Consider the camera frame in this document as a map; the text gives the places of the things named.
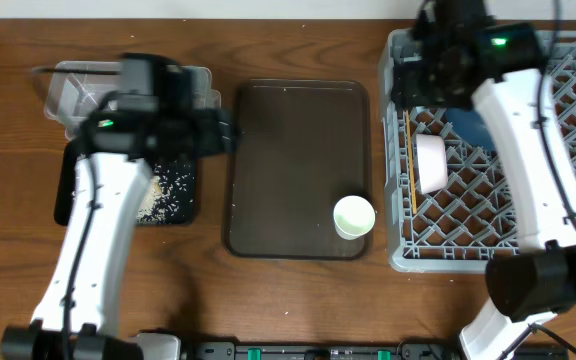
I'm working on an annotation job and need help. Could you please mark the grey dishwasher rack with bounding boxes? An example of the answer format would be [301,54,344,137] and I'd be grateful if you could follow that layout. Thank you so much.
[378,29,576,274]

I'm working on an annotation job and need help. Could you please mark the rice and food scraps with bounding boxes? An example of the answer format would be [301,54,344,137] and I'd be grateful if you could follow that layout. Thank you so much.
[137,161,197,225]

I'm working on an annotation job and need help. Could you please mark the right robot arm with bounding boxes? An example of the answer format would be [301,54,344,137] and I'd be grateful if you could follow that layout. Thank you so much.
[389,0,576,359]

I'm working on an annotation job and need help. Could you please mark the black plastic tray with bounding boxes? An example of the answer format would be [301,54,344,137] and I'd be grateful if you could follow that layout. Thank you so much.
[53,141,197,226]

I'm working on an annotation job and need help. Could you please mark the dark brown serving tray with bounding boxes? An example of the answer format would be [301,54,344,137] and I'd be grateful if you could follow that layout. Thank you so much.
[222,79,371,261]

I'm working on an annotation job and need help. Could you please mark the clear plastic bin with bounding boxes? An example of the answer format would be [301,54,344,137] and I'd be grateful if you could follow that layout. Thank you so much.
[44,61,221,140]

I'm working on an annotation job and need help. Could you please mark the dark blue plate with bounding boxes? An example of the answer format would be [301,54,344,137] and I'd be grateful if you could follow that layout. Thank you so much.
[445,108,495,151]

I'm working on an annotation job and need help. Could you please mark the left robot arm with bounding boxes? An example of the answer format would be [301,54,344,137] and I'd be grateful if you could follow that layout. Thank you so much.
[0,53,239,359]

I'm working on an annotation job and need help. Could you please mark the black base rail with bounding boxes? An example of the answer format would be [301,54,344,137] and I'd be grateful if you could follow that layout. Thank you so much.
[132,332,569,360]

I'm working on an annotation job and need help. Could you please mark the wooden chopstick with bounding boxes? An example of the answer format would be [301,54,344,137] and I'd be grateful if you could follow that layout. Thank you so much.
[403,110,417,215]

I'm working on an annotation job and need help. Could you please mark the white bowl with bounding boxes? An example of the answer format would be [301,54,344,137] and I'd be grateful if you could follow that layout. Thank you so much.
[415,134,448,194]

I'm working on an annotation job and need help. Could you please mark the pale green cup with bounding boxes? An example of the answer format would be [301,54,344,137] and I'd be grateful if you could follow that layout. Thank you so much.
[333,195,376,240]

